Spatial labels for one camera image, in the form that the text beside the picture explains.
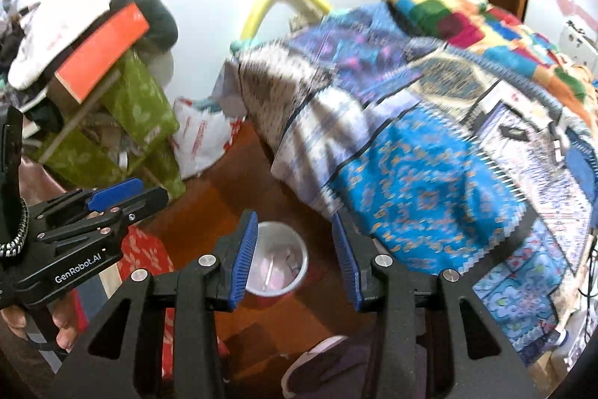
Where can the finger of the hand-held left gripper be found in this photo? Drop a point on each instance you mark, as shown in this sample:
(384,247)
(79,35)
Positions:
(140,205)
(112,193)

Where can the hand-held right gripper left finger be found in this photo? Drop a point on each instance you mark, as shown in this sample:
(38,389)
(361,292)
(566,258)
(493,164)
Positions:
(245,254)

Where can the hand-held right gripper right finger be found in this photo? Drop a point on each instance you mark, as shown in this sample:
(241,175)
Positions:
(345,258)

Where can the small white bin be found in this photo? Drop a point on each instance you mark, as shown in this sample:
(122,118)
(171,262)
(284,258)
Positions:
(280,249)

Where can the person's left hand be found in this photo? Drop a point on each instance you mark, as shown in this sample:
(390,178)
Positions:
(63,324)

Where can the red floral cloth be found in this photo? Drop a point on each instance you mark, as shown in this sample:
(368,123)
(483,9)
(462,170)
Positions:
(145,254)

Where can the white plastic bag red print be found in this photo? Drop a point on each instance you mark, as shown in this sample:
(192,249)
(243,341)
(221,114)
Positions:
(201,142)

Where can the blue patchwork bedsheet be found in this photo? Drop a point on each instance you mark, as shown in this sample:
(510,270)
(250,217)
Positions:
(411,184)

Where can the green leaf-print bag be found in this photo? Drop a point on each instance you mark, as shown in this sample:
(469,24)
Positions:
(135,95)

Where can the grey slipper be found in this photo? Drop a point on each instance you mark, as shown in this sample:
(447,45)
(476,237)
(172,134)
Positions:
(308,364)

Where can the orange box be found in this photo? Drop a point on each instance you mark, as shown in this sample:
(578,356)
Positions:
(100,48)

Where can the white cloth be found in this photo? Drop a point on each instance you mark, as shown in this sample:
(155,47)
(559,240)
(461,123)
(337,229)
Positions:
(42,39)

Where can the dark green cloth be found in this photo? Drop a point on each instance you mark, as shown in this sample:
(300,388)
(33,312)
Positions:
(159,20)

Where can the yellow padded tube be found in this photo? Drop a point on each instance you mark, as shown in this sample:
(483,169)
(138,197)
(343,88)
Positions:
(261,4)

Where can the colourful checked blanket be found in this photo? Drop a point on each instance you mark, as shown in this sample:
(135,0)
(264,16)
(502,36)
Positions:
(448,15)

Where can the white wall socket box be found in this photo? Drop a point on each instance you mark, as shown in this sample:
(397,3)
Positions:
(579,41)

